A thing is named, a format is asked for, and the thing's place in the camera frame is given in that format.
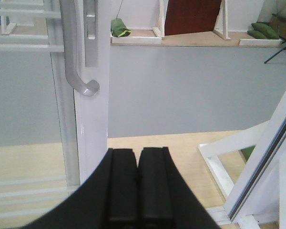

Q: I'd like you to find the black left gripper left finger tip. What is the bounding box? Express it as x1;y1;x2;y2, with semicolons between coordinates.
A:
24;148;139;229

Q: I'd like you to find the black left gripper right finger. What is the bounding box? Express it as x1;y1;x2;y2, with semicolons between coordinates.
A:
138;147;219;229

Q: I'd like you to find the grey door handle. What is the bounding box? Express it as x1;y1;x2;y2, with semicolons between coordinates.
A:
60;0;100;96

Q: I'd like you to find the brown wooden door panel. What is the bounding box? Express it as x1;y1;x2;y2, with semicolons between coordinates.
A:
164;0;222;36

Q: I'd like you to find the green sandbag by box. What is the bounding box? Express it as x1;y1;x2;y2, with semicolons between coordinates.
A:
241;146;255;161

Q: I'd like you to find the white diagonal support brace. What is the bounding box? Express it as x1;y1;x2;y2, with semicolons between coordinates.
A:
198;121;268;199

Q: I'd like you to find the green sandbag behind glass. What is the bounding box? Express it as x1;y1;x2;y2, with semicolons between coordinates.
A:
111;18;132;38

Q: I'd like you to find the small green sandbag far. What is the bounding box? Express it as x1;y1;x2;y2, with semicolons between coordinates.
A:
247;22;280;40

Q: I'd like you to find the black tripod stand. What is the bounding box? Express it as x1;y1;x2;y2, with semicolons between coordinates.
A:
264;14;286;64

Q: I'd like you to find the brown cardboard box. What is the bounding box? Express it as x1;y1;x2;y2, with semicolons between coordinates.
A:
270;15;286;39

